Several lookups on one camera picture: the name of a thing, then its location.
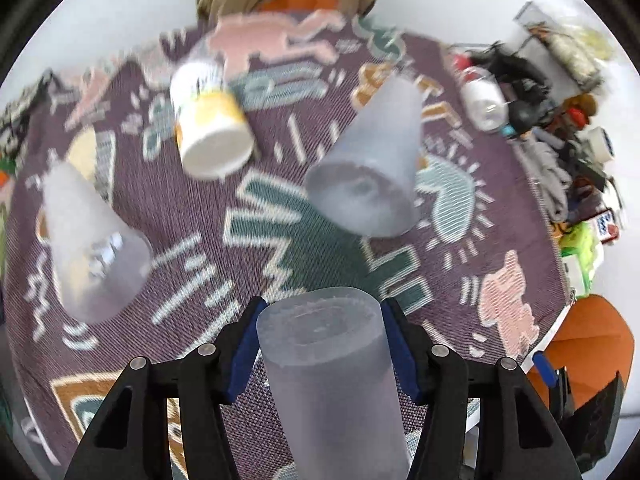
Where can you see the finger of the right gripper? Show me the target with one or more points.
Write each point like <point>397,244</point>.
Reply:
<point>544,368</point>

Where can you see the grey cloth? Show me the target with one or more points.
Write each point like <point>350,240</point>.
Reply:
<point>549,179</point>

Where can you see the clear bottle red cap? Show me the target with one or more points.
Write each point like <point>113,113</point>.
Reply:
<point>480,94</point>

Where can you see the blue white carton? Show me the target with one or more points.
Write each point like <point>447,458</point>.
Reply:
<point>605,226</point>

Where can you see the frosted cup lying right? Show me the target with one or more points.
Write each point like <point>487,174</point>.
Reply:
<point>366,183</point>

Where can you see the white tape roll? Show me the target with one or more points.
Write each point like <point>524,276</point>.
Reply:
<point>600,145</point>

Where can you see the frosted cup lying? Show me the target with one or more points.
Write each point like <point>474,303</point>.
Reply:
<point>99,262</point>
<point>366,183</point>

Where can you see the green tissue pack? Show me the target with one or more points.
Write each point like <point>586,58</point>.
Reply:
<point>582,254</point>

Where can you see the patterned purple woven tablecloth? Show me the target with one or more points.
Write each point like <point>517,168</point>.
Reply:
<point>479,271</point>

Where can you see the frosted cup lying left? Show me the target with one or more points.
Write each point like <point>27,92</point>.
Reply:
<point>99,262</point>

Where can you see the tall frosted plastic cup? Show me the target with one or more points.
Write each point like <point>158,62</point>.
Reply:
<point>331,377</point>

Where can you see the yellow white printed cup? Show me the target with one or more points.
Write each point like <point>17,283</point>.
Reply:
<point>213,136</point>

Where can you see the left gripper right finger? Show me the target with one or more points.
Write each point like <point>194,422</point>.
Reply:
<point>519,438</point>

